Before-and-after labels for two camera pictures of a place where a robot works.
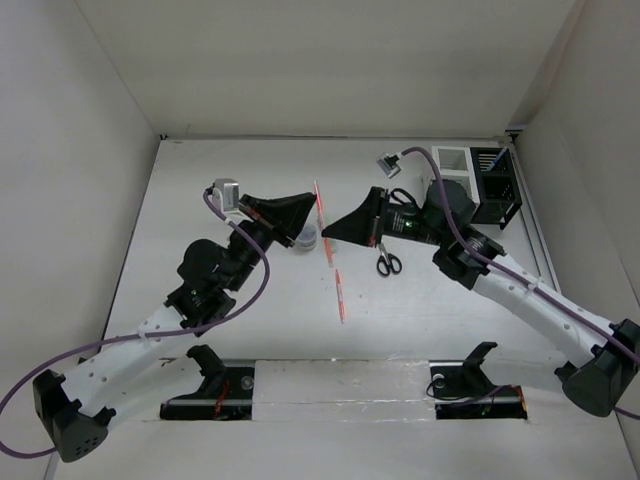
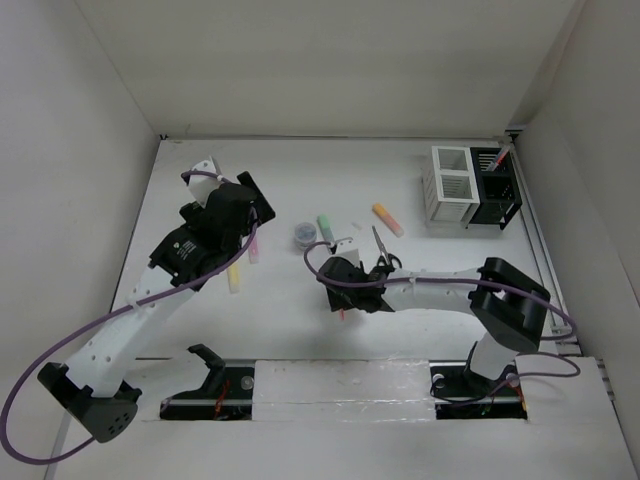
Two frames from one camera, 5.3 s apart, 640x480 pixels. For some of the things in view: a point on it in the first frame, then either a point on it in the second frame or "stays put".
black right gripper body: (407, 221) -> (341, 300)
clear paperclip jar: (307, 238) stays put
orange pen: (322, 222) -> (501, 156)
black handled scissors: (387, 262) stays put
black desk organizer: (498, 189) stays put
